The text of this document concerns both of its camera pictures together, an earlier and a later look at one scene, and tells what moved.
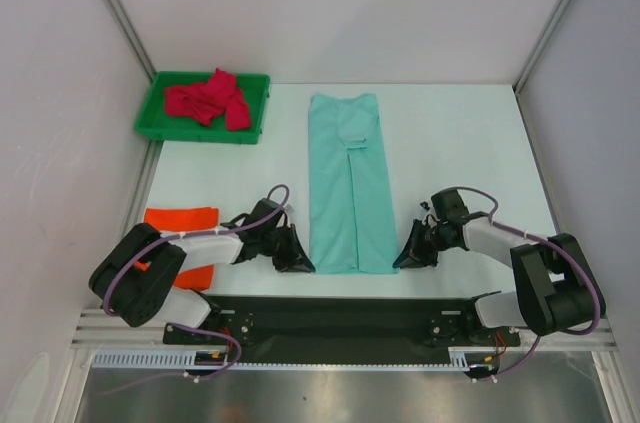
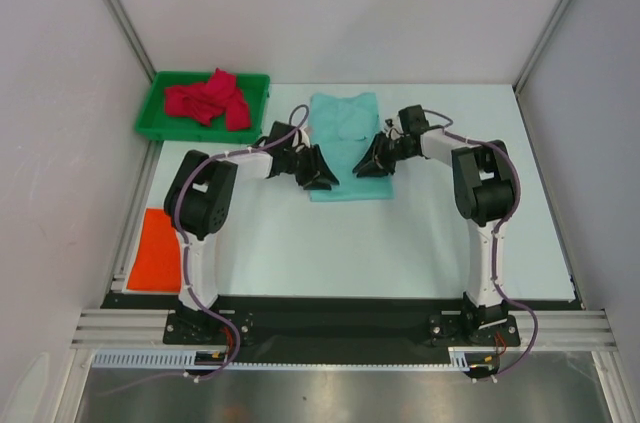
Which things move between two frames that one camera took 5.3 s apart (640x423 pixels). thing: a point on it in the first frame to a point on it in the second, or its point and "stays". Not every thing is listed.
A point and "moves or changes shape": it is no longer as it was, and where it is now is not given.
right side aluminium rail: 539,158 stays
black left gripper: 297,259 to 316,169
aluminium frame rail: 100,327 stays
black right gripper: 424,243 to 386,152
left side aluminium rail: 134,218 stays
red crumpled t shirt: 206,101 stays
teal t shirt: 352,216 moves or changes shape
